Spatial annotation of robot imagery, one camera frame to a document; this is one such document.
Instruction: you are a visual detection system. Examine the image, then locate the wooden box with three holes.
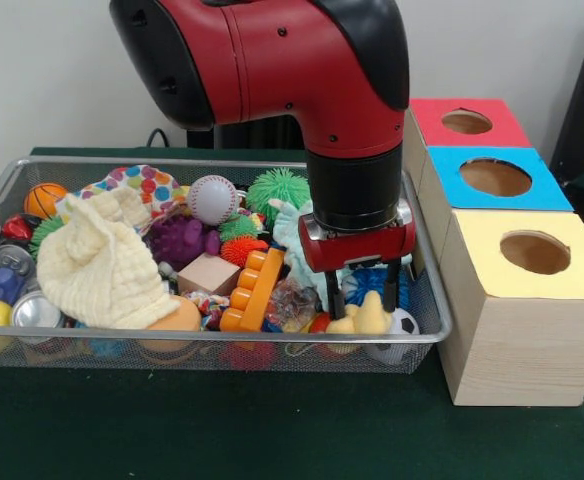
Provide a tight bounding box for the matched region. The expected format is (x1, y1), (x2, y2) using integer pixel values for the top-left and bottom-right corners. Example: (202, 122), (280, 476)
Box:
(401, 97), (584, 407)

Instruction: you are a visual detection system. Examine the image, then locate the yellow plush duck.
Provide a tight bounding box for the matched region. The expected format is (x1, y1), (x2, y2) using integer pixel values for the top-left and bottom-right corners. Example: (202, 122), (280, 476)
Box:
(325, 290), (396, 335)

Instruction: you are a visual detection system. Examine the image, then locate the polka dot cloth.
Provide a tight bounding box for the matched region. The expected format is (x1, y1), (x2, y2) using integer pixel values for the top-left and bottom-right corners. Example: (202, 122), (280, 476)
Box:
(54, 163), (188, 221)

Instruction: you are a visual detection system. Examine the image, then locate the small orange basketball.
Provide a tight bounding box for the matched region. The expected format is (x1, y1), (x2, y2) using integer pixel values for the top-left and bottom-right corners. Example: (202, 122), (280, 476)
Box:
(23, 182), (68, 220)

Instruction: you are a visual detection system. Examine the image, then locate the cream muslin cloth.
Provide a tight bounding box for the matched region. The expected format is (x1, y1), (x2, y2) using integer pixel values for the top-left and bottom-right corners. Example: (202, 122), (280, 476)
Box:
(35, 187), (181, 330)

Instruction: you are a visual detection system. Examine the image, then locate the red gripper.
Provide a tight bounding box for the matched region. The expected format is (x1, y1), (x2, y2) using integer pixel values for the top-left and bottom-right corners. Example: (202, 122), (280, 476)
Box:
(297, 210), (418, 323)

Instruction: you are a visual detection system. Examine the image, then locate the white toy baseball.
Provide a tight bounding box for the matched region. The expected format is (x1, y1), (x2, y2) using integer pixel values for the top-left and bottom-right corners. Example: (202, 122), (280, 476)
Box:
(185, 174), (239, 226)

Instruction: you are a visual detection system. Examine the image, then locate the light blue muslin cloth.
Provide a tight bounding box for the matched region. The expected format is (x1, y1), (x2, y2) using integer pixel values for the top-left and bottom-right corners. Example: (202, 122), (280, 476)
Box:
(267, 198), (414, 312)

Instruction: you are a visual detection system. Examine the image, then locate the purple spiky rubber toy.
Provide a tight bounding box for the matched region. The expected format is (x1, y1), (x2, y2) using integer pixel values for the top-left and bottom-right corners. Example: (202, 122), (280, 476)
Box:
(147, 214), (222, 271)

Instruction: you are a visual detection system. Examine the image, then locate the shallow mesh bin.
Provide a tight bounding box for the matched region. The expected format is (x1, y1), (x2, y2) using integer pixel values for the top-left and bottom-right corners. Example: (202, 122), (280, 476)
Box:
(0, 155), (453, 374)

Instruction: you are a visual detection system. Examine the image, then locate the orange toy building block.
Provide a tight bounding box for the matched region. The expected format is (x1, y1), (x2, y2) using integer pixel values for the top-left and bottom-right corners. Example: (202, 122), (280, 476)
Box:
(219, 248), (286, 334)

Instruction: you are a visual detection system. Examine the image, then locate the plain wooden cube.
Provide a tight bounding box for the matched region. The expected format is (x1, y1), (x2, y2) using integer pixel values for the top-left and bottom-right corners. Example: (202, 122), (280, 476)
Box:
(176, 252), (241, 296)

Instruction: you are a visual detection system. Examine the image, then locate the large green spiky ball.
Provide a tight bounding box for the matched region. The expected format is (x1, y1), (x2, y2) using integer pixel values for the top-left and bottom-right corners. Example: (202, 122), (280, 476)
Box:
(245, 167), (313, 231)

